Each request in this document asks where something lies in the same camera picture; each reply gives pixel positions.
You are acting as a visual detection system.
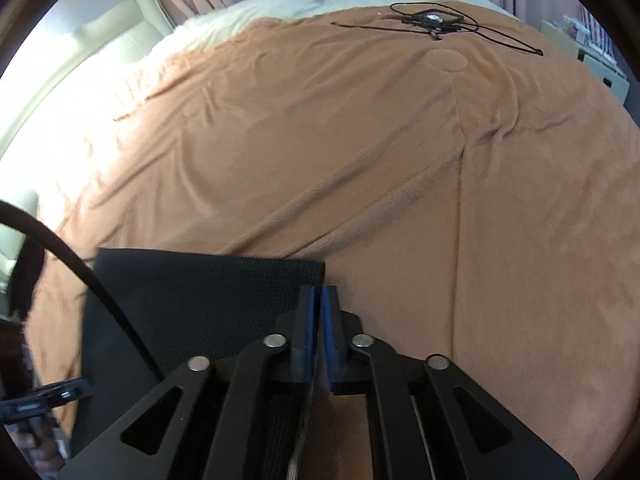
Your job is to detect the row of books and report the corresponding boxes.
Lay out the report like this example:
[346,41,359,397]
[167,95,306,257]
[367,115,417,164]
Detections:
[577,4,617,60]

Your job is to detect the thin black cable tangle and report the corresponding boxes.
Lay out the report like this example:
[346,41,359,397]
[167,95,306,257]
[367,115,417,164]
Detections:
[330,2,546,57]

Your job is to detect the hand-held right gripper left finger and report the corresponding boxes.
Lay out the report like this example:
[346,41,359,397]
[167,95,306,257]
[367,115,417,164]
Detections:
[57,285,318,480]

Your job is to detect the white cabinet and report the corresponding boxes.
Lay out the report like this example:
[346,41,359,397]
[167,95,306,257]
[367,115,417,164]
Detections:
[541,15,632,107]

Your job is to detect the brown blanket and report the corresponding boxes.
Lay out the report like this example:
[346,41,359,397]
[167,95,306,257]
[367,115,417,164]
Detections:
[24,0,640,480]

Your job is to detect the thick black cable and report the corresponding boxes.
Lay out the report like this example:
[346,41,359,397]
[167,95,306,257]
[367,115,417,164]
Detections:
[0,199,165,382]

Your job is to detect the black pants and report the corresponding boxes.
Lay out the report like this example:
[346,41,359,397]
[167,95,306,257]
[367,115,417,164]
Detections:
[70,247,327,463]

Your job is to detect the person's left hand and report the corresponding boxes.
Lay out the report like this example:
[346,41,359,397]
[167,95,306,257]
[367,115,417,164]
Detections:
[14,412,68,477]

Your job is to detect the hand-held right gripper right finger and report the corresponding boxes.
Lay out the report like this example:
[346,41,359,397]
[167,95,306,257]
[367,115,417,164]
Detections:
[322,285,581,480]

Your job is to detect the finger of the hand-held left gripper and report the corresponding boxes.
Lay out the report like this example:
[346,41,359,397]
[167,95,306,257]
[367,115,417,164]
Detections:
[30,379,94,405]

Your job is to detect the cream padded bed frame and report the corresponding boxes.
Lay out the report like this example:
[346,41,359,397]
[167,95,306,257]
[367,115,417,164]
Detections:
[0,0,175,161]

